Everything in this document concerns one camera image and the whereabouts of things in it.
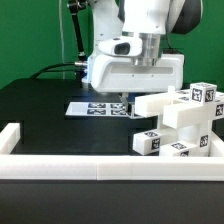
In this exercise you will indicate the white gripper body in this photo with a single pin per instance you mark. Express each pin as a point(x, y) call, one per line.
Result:
point(131, 65)

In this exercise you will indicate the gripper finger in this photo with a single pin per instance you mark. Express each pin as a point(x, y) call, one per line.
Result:
point(128, 107)

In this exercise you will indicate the white chair back frame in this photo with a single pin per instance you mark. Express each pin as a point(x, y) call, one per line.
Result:
point(177, 110)

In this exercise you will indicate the white tagged cube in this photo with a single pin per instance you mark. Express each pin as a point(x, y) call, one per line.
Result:
point(202, 93)

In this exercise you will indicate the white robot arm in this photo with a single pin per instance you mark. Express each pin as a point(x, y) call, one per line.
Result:
point(135, 18)

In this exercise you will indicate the white marker sheet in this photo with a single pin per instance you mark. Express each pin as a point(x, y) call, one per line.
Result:
point(98, 109)

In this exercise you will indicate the white U-shaped obstacle frame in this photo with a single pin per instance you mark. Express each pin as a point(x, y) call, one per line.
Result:
point(68, 167)

